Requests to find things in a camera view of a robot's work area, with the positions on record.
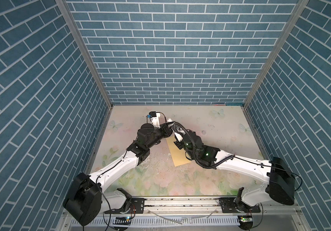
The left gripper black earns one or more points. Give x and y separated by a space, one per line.
166 131

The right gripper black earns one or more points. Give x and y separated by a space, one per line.
179 144

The yellow envelope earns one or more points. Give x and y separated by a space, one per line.
177 155

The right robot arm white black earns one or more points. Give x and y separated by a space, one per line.
276 180

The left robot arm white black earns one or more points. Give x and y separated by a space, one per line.
86 198

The right controller board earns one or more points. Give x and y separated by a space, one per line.
246 219

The controller board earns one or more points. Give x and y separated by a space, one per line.
246 219
122 221

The left controller board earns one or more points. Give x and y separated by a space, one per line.
122 221

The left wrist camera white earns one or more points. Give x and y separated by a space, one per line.
154 118

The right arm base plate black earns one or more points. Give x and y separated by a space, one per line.
228 205

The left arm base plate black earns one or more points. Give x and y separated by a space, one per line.
135 203

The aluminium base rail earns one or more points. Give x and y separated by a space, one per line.
273 217

